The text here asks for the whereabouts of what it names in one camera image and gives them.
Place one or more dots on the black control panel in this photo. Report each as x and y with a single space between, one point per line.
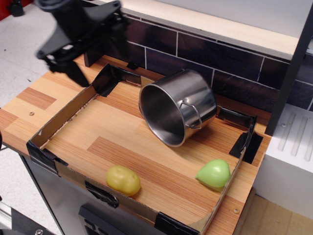
116 225

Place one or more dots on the stainless steel pot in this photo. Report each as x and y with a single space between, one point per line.
177 106

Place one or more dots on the dark shelf side panel right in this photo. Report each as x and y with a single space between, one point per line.
291 73

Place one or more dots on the aluminium frame corner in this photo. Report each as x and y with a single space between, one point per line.
5 216

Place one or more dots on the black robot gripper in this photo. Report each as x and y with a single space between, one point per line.
77 30

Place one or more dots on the dark shelf side panel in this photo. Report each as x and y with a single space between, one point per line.
92 55
291 73

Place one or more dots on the green plastic pear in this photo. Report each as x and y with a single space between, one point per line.
214 174

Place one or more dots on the white drainboard sink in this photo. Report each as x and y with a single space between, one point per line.
285 176

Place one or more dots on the dark shelf side panel left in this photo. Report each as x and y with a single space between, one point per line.
92 55

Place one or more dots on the yellow plastic potato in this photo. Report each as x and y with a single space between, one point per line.
123 180

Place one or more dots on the light wooden shelf board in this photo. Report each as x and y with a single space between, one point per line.
238 34

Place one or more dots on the cardboard fence with black tape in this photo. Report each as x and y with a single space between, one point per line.
103 126

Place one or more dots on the red black object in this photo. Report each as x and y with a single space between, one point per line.
11 7

